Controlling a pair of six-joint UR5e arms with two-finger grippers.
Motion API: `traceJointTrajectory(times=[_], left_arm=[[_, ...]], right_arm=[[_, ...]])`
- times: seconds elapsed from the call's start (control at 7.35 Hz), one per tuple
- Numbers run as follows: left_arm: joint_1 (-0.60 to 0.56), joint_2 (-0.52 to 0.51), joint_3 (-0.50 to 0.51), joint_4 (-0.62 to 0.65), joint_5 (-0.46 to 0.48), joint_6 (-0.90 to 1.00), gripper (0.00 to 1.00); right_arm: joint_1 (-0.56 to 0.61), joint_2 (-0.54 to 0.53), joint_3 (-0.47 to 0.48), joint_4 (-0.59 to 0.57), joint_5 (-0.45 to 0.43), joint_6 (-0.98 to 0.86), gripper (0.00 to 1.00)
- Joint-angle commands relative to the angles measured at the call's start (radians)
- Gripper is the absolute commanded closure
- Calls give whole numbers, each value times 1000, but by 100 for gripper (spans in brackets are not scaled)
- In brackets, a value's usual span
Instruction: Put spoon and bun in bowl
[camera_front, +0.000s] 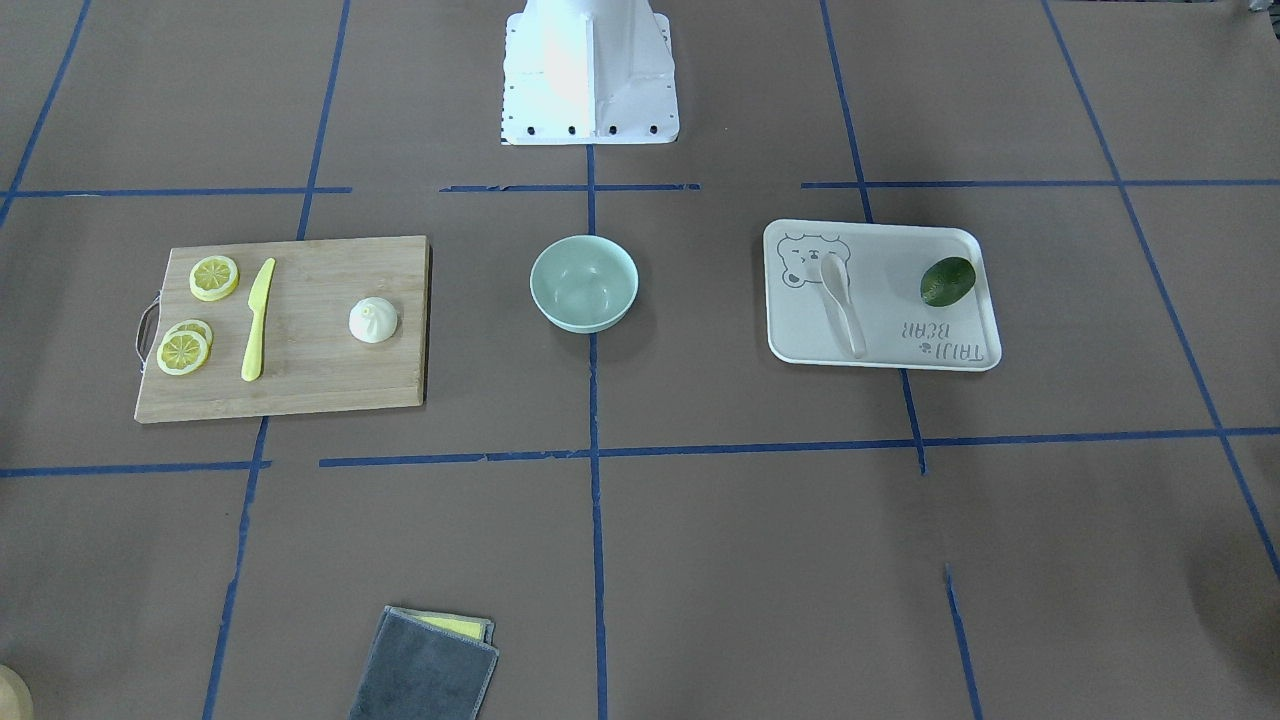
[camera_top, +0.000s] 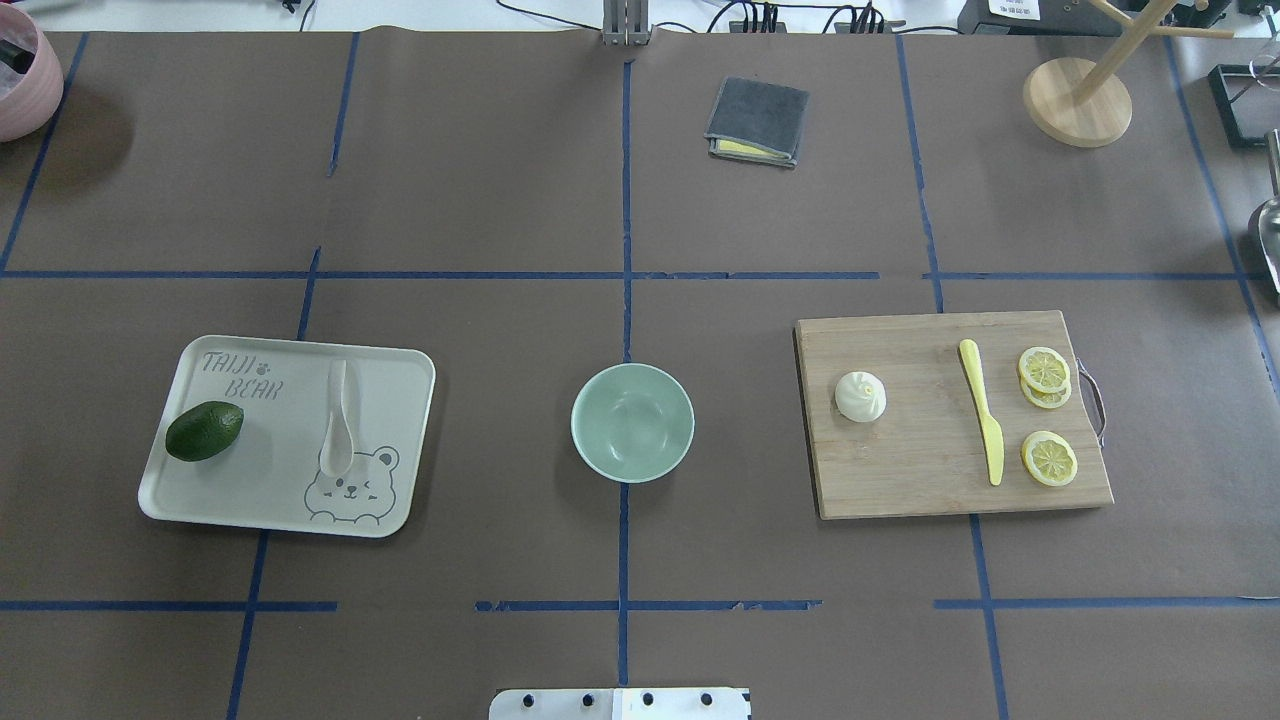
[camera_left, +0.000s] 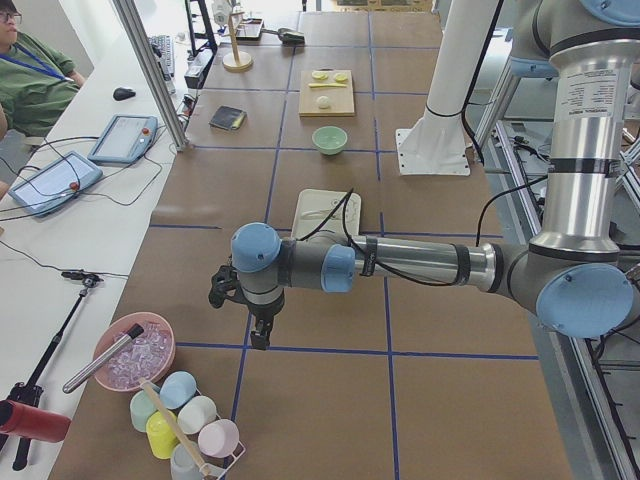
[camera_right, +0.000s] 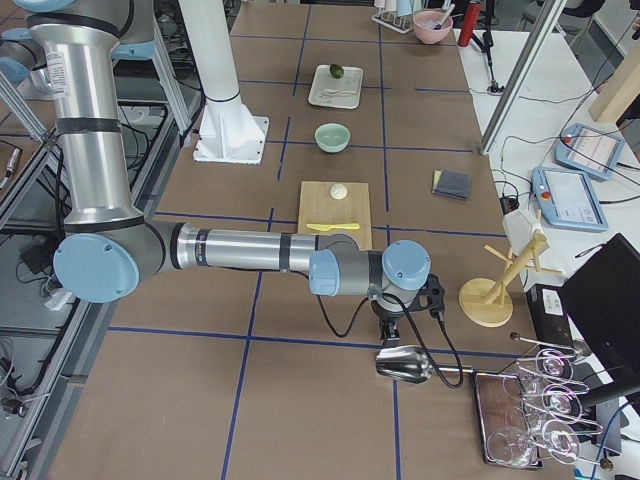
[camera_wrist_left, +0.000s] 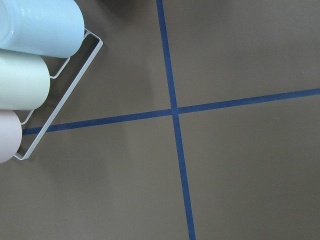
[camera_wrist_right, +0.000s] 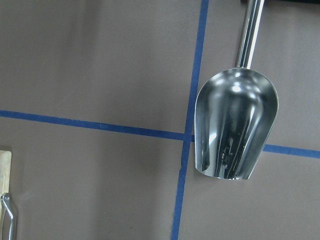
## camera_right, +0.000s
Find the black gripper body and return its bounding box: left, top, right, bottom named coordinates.
left=374, top=298, right=405, bottom=325

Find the white ceramic spoon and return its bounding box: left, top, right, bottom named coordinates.
left=319, top=89, right=359, bottom=97

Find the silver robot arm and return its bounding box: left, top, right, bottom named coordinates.
left=22, top=1, right=431, bottom=334

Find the white steamed bun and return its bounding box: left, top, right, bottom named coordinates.
left=329, top=183, right=349, bottom=200

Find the light green bowl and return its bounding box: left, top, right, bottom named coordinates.
left=314, top=123, right=351, bottom=153

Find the pink bowl with ice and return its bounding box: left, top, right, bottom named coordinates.
left=412, top=10, right=453, bottom=45

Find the metal scoop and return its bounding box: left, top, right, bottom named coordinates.
left=374, top=344, right=474, bottom=386

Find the wooden mug tree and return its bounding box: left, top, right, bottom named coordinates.
left=458, top=229, right=563, bottom=328

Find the yellow plastic knife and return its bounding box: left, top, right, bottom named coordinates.
left=305, top=222, right=361, bottom=232

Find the bamboo cutting board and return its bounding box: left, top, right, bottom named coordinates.
left=297, top=181, right=372, bottom=250

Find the grey and yellow cloth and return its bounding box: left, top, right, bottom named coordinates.
left=432, top=170, right=471, bottom=200

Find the dark tray with glasses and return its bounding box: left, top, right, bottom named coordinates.
left=472, top=372, right=529, bottom=468

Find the clear wine glass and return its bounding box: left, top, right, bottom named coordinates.
left=485, top=426, right=538, bottom=469

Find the black monitor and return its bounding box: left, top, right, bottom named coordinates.
left=560, top=233, right=639, bottom=373

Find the near blue teach pendant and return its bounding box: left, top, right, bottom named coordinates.
left=531, top=167, right=609, bottom=232

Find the blue teach pendant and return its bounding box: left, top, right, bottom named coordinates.
left=531, top=167, right=609, bottom=232
left=555, top=123, right=626, bottom=181

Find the white rectangular tray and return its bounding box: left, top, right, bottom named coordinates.
left=308, top=64, right=363, bottom=110

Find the green lime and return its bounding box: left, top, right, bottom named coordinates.
left=329, top=64, right=344, bottom=79

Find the far blue teach pendant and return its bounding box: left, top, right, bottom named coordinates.
left=555, top=123, right=626, bottom=181

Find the black tripod stick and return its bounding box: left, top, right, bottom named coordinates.
left=472, top=0, right=505, bottom=94

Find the red bottle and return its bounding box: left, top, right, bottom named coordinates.
left=458, top=0, right=482, bottom=47

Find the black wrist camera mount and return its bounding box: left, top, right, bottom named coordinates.
left=411, top=273, right=446, bottom=323

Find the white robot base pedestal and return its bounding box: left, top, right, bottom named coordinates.
left=179, top=0, right=269, bottom=165

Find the white wire cup rack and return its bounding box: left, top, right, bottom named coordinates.
left=371, top=0, right=415, bottom=34

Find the aluminium frame post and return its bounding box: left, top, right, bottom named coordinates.
left=479, top=0, right=567, bottom=155

